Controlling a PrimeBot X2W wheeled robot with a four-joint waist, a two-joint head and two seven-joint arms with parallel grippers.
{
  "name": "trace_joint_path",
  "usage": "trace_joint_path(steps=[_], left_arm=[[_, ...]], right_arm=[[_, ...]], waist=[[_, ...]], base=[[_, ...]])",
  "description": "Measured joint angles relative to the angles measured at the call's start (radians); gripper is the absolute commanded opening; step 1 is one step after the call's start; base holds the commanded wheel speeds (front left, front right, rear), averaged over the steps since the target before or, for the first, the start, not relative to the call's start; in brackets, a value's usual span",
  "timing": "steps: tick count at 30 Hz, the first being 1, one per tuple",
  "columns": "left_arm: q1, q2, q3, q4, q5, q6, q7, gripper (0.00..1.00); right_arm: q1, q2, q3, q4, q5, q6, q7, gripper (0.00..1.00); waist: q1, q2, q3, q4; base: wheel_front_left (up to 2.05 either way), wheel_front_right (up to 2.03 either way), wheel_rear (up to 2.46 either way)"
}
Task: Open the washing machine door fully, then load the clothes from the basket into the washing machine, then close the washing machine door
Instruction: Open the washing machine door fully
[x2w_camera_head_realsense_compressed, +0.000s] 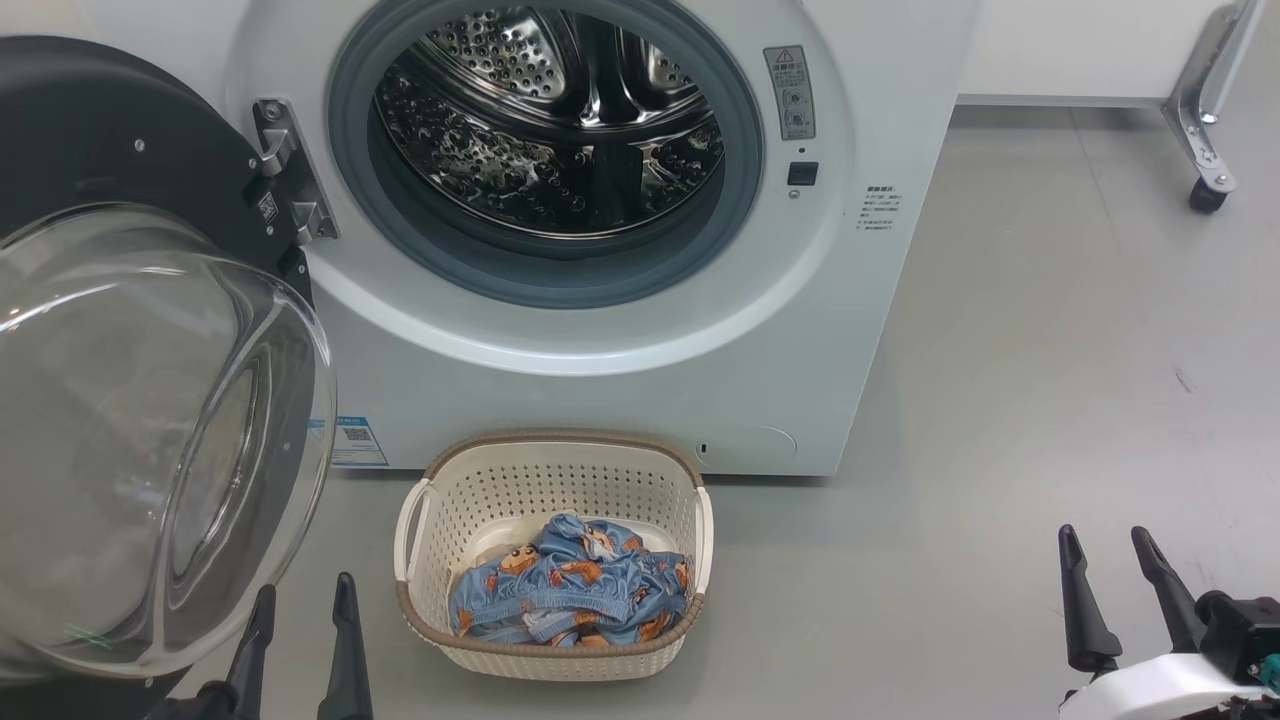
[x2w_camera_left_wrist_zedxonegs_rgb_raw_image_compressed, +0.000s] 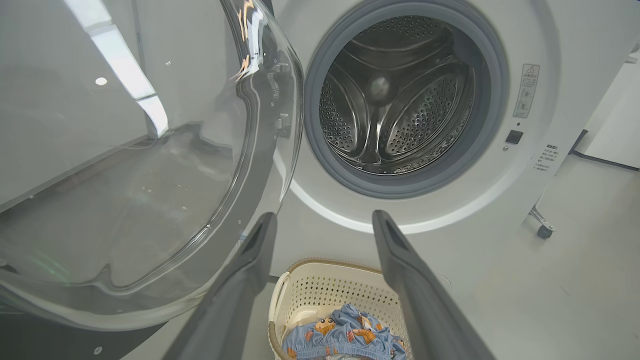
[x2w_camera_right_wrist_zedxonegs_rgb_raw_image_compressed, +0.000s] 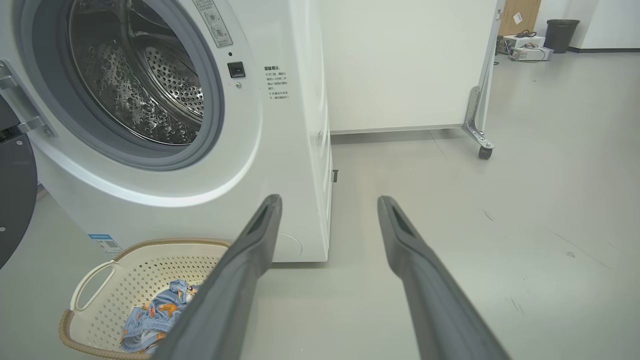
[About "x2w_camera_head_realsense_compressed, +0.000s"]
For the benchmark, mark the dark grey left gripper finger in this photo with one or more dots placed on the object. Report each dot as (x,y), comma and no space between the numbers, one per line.
(255,660)
(346,670)

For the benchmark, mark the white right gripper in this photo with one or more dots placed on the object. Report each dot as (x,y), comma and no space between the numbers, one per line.
(1150,685)

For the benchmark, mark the blue bear-print garment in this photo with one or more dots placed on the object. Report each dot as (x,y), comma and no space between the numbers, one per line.
(570,585)

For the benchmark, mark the black glass washing machine door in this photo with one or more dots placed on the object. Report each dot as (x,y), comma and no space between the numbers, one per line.
(130,420)

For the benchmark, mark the cream perforated laundry basket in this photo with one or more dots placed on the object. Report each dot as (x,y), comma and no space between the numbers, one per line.
(520,480)

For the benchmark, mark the white washing machine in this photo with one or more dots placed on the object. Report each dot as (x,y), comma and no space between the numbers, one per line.
(800,330)

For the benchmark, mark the grey metal door hinge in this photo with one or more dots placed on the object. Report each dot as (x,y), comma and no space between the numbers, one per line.
(290,170)

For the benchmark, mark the black door latch socket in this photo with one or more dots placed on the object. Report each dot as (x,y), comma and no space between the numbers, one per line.
(802,174)

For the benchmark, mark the blue energy label sticker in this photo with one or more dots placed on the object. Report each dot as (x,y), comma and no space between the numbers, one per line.
(355,445)

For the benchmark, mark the round filter cover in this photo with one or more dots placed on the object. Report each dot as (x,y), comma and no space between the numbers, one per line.
(750,448)

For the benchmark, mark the printed text notice label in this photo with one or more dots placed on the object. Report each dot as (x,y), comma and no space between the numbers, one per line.
(879,208)

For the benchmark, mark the grey metal caster leg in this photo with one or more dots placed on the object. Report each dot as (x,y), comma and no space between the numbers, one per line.
(1200,110)

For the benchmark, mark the white partition board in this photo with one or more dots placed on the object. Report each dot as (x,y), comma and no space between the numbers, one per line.
(1060,50)

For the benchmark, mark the grey warning sticker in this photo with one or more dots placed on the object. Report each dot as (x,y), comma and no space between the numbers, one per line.
(790,92)

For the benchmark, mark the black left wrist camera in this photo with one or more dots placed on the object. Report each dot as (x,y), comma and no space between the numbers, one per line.
(212,702)

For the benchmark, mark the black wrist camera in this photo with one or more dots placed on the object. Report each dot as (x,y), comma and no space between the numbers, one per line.
(1240,630)
(212,702)

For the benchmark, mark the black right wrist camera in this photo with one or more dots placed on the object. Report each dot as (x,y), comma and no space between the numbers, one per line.
(1240,630)

